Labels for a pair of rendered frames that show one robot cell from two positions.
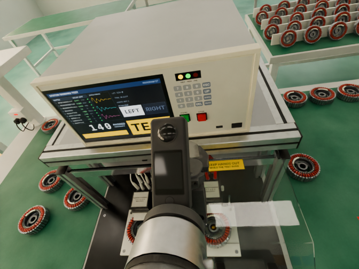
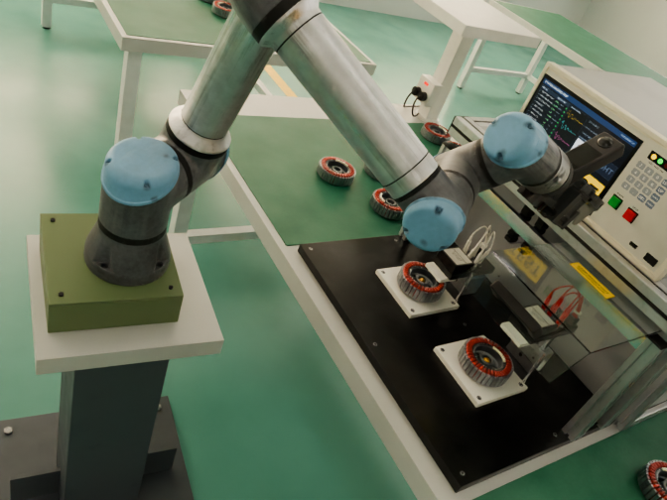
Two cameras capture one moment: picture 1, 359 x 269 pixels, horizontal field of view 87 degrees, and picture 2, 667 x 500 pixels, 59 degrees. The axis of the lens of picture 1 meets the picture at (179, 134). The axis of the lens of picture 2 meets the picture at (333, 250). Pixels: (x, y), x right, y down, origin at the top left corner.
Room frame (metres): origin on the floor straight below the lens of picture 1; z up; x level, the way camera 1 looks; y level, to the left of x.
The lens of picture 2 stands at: (-0.81, -0.24, 1.59)
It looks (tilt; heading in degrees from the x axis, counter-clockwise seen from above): 36 degrees down; 34
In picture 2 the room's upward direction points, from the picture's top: 22 degrees clockwise
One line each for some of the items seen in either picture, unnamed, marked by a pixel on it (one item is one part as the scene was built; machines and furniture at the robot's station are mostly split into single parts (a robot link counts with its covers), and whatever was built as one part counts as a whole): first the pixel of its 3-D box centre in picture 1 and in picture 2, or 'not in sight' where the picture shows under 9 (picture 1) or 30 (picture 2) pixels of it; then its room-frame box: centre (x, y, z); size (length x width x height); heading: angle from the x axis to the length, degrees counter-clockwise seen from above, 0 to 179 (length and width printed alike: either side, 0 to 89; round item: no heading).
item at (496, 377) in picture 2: not in sight; (485, 361); (0.18, -0.03, 0.80); 0.11 x 0.11 x 0.04
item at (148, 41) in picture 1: (159, 64); (651, 164); (0.52, 0.00, 1.22); 0.44 x 0.39 x 0.20; 77
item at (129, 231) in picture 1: (142, 229); (421, 281); (0.24, 0.21, 0.80); 0.11 x 0.11 x 0.04
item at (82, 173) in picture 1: (164, 167); (532, 237); (0.31, 0.07, 1.03); 0.62 x 0.01 x 0.03; 77
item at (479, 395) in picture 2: not in sight; (479, 368); (0.18, -0.03, 0.78); 0.15 x 0.15 x 0.01; 77
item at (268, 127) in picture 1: (165, 100); (611, 207); (0.52, 0.02, 1.09); 0.68 x 0.44 x 0.05; 77
